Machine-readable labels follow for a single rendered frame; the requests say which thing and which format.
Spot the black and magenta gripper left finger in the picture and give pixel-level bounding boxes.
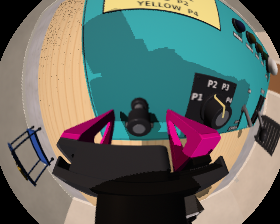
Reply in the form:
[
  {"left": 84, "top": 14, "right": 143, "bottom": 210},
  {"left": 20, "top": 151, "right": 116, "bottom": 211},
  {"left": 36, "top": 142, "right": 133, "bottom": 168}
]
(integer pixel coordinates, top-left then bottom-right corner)
[{"left": 61, "top": 109, "right": 115, "bottom": 144}]

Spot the teal console panel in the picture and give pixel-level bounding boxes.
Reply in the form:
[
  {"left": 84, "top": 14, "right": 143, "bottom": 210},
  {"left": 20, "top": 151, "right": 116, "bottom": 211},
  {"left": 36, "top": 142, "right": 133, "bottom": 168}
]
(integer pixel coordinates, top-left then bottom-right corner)
[{"left": 82, "top": 0, "right": 278, "bottom": 142}]

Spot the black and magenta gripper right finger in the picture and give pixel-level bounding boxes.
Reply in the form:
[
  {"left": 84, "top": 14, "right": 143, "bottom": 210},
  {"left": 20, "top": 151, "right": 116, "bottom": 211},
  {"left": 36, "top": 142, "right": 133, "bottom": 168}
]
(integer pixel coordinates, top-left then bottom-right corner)
[{"left": 166, "top": 109, "right": 221, "bottom": 172}]

